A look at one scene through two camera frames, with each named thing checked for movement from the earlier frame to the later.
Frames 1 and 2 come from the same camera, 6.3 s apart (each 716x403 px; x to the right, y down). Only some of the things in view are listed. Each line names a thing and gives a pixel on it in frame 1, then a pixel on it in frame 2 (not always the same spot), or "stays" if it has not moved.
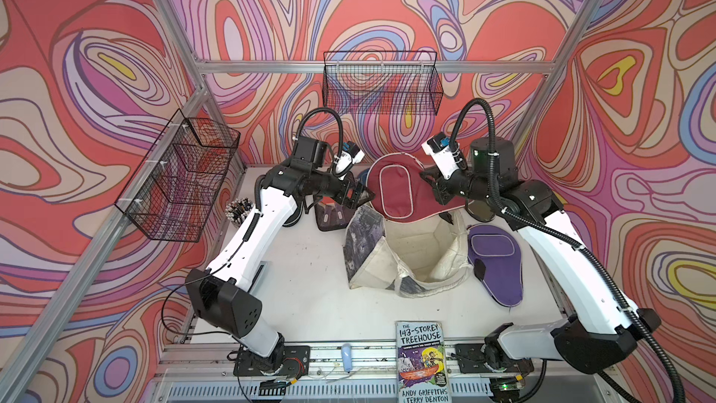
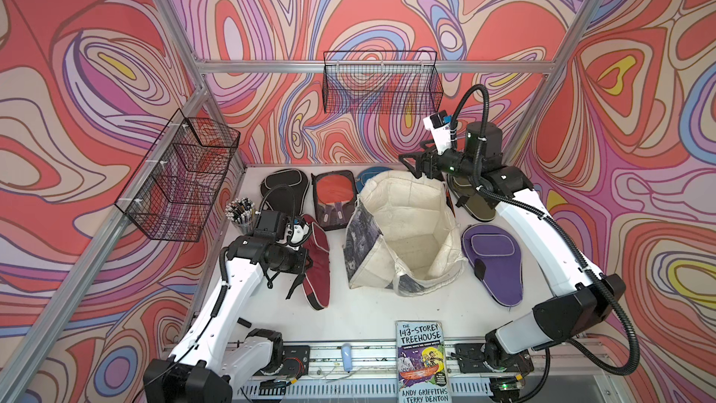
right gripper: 443,197 → 430,156
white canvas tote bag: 412,258 stays
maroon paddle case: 400,192 → 316,284
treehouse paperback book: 421,370 stays
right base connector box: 505,389 stays
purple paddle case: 501,252 stays
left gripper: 352,201 → 301,264
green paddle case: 480,210 stays
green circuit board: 272,388 stays
